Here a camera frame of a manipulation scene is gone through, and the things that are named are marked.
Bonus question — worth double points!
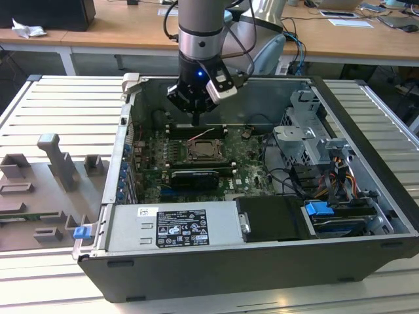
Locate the thin metal locking lever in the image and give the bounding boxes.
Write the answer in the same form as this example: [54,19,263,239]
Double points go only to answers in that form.
[191,128,216,141]

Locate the metal socket cover frame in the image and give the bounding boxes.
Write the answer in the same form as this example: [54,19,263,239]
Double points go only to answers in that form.
[187,139,226,160]

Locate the CPU socket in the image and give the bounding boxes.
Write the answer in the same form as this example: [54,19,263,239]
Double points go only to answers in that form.
[184,137,228,163]

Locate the grey plastic case latch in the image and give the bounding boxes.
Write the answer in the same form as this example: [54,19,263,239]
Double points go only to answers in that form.
[121,72,142,94]

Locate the black graphics card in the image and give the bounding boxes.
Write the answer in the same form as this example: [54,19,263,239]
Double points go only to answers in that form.
[170,169,219,191]

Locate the wooden desk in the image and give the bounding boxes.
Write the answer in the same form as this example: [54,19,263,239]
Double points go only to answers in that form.
[0,0,419,68]

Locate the green motherboard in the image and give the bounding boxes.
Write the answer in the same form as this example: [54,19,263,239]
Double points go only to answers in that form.
[132,126,297,205]

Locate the silver metal disk cage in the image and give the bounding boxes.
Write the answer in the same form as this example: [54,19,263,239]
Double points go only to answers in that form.
[272,88,356,169]

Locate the black plastic shroud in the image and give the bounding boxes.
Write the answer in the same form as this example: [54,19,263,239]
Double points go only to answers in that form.
[235,195,317,243]

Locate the silver power supply box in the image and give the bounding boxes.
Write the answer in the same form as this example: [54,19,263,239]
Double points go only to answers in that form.
[107,201,251,253]

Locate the black box on desk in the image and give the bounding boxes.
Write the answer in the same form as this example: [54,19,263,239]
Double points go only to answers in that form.
[0,0,96,33]

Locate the white tablet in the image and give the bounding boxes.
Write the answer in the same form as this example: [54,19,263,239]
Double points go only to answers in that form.
[319,9,360,19]

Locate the hard disk in blue carrier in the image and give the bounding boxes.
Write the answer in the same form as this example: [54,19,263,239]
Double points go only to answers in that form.
[303,201,377,239]

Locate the white paper sheet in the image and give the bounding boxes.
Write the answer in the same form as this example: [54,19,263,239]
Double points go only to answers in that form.
[328,18,374,29]

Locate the crumpled white paper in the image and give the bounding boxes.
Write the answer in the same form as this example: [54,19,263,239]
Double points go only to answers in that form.
[11,18,46,37]

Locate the black open PC case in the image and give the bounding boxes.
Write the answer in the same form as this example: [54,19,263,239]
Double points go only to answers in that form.
[77,72,419,304]

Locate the grey parts rack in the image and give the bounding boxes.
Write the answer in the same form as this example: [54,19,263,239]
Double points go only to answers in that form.
[0,133,111,253]

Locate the green RAM stick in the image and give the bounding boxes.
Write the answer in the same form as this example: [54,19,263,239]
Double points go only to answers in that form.
[0,213,45,220]

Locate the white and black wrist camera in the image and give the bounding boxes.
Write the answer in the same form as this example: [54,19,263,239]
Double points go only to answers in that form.
[205,69,238,105]

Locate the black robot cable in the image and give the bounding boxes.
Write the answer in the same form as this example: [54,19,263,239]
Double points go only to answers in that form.
[162,0,180,43]

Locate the blue cable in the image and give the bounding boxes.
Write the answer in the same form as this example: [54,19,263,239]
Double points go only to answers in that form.
[284,31,308,76]

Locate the coloured power wire bundle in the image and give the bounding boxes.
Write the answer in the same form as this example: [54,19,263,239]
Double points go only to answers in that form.
[322,156,359,201]

